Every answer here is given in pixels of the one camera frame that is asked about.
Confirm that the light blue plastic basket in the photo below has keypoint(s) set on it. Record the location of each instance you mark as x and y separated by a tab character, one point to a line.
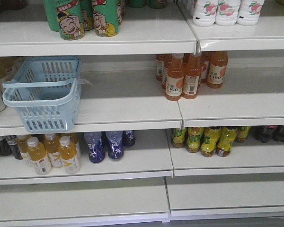
46	92

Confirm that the coke bottle red label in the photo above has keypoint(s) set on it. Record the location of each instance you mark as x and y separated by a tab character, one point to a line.
279	133
265	133

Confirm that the blue sports drink bottle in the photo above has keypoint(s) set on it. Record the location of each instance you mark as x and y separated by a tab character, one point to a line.
115	144
128	138
94	143

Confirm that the white metal shelving unit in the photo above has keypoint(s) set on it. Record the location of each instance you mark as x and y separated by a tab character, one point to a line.
156	185

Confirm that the yellow lemon tea bottle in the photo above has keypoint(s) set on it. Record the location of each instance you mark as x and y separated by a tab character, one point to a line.
194	135
225	142
211	137
242	134
178	137

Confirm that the orange juice bottle C100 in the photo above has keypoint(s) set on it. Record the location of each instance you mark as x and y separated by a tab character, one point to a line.
175	77
218	66

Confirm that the orange juice bottle barcode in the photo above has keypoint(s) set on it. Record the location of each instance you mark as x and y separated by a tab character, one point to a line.
192	70

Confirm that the yellow vitamin drink bottle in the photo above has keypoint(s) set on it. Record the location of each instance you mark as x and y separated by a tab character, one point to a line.
38	156
68	154
51	143
23	148

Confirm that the green cartoon tea bottle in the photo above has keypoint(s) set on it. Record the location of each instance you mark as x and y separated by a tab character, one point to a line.
105	17
65	17

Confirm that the dark tea bottle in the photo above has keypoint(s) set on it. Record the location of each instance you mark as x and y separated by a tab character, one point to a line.
4	151
12	146

